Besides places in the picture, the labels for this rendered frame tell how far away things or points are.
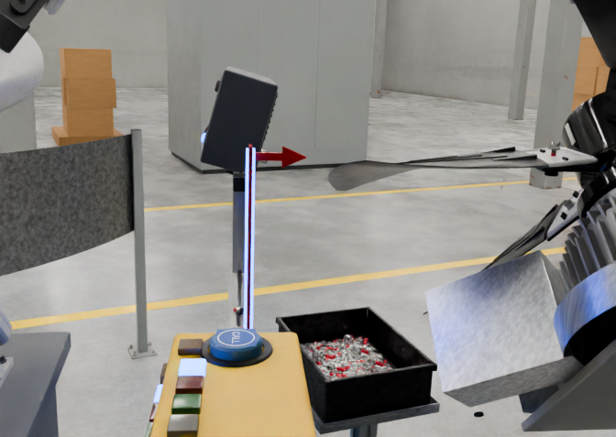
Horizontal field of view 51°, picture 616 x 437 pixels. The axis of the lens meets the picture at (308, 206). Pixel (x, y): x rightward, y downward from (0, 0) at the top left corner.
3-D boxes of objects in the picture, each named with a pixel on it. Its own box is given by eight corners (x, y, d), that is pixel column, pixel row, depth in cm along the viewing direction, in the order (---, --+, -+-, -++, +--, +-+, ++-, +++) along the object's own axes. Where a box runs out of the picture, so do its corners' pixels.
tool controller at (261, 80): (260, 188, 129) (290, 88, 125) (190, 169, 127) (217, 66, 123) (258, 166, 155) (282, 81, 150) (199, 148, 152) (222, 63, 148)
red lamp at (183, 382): (203, 396, 42) (203, 387, 42) (174, 396, 42) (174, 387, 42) (203, 382, 44) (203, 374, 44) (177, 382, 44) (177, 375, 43)
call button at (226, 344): (263, 368, 47) (263, 346, 47) (208, 369, 47) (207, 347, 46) (261, 344, 51) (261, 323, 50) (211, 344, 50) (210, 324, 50)
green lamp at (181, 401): (200, 416, 40) (200, 408, 40) (170, 417, 40) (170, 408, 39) (202, 400, 41) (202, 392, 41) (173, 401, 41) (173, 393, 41)
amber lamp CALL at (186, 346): (202, 355, 47) (202, 348, 47) (177, 355, 47) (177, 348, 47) (203, 344, 49) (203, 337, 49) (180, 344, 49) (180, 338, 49)
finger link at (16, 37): (45, 7, 71) (9, 53, 69) (38, 16, 74) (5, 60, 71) (18, -13, 70) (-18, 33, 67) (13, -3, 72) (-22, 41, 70)
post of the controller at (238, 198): (247, 273, 128) (248, 176, 123) (232, 273, 127) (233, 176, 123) (247, 267, 131) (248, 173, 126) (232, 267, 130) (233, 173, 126)
